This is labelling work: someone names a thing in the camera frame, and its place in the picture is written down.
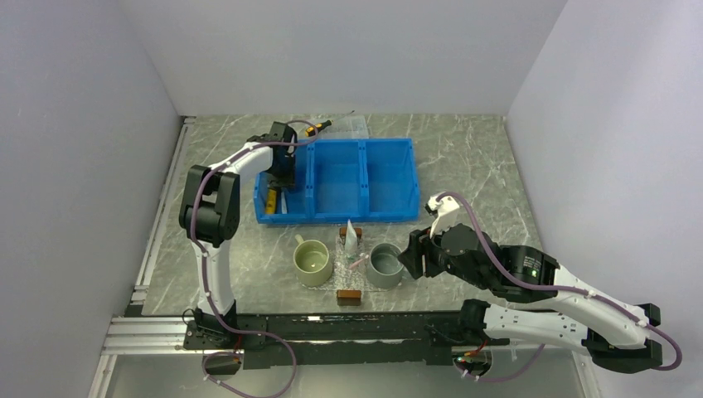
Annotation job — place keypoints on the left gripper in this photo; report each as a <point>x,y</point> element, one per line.
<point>288,180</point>

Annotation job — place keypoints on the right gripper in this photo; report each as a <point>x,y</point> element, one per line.
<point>419,242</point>

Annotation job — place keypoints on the grey ceramic mug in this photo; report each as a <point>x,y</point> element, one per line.
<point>384,270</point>

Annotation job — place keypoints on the blue three-compartment plastic bin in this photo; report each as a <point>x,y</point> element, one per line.
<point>336,180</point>

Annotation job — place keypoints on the white teal toothpaste tube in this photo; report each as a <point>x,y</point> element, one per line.
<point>351,242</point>

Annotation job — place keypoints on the clear toothbrush holder brown ends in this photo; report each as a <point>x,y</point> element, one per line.
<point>348,298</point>

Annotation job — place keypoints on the light green ceramic mug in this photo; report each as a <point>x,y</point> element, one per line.
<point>311,259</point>

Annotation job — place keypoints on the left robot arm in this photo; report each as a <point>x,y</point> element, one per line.
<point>210,216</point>

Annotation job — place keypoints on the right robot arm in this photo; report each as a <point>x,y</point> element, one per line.
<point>542,302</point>

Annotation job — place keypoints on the yellow toothpaste tube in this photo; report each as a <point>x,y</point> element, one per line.
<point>271,201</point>

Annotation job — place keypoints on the yellow black screwdriver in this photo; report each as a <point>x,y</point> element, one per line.
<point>321,127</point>

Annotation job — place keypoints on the clear plastic organizer box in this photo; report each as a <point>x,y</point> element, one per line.
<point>352,126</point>

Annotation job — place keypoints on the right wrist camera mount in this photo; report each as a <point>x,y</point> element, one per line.
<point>445,211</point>

